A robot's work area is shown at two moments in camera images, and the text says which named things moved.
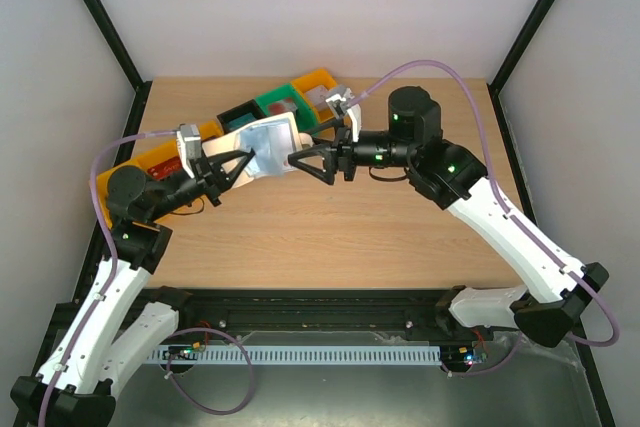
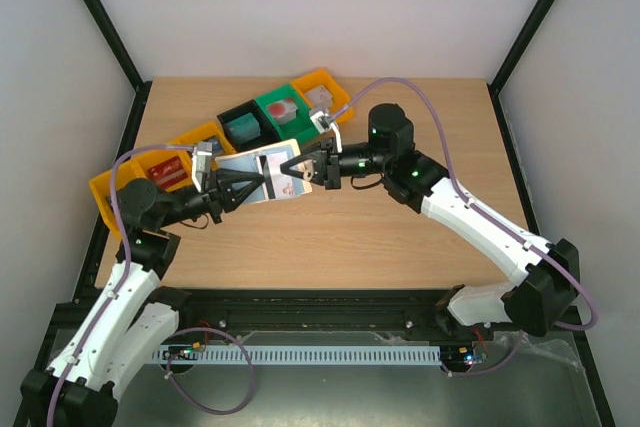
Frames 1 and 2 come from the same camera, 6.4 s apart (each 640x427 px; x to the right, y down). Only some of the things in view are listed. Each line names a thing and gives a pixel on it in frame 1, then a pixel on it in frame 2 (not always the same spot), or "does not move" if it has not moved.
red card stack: [166, 168] does not move
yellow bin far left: [102, 182] does not move
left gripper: [211, 174] -> [221, 195]
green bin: [304, 117] does not move
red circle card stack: [282, 106] does not move
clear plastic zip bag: [272, 140] -> [252, 191]
